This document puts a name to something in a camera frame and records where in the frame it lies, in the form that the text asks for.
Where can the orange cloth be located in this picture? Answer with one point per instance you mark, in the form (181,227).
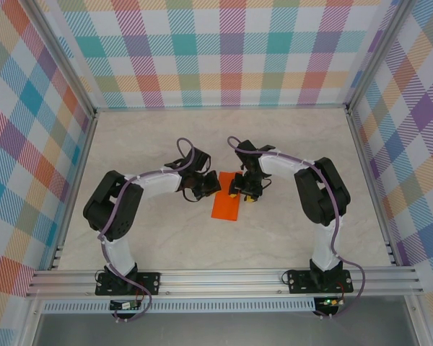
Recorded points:
(225,209)

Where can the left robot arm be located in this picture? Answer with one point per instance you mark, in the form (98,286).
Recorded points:
(112,202)

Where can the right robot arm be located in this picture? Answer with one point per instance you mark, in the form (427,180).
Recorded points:
(321,194)

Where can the small circuit board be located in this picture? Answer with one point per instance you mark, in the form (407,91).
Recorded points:
(330,302)
(124,305)

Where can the grey metal panel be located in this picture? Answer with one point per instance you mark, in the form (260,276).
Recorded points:
(220,331)

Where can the aluminium table edge rail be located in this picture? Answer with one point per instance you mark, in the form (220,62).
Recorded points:
(368,180)
(74,191)
(220,107)

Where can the aluminium mounting rail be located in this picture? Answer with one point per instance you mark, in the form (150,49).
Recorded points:
(220,283)

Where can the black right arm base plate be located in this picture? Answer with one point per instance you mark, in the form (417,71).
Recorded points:
(299,281)

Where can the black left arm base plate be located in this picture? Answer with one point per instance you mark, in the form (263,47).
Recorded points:
(149,283)

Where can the aluminium frame post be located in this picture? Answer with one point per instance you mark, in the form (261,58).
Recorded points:
(377,54)
(60,54)

